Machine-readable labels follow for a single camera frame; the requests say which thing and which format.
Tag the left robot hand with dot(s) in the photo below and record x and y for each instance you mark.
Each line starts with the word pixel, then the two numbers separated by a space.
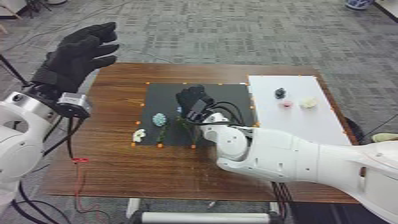
pixel 73 58

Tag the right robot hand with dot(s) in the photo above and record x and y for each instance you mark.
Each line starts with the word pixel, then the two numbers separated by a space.
pixel 188 96

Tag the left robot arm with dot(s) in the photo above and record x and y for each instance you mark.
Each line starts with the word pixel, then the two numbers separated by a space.
pixel 23 133

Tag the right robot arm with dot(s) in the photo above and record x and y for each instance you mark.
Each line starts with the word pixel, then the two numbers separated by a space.
pixel 295 156

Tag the dark mat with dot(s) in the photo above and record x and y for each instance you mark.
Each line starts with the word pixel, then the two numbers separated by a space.
pixel 160 100

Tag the light blue flower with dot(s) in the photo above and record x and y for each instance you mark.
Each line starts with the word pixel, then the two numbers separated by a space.
pixel 158 119

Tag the green sprig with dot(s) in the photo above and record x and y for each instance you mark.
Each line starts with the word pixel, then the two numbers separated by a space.
pixel 188 130

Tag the white flower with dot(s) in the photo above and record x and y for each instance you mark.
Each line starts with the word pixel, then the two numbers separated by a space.
pixel 139 135

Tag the white sheet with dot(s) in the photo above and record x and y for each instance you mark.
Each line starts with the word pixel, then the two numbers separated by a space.
pixel 295 120

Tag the cream flower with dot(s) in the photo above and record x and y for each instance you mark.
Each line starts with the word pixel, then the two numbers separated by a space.
pixel 308 102

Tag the white table leg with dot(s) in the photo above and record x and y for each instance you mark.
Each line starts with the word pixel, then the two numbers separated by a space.
pixel 133 207

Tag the pale grey bar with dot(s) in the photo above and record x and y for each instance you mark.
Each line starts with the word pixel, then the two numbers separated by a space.
pixel 204 218

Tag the blue and white vase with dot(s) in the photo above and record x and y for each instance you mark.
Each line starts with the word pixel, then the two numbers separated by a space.
pixel 359 3

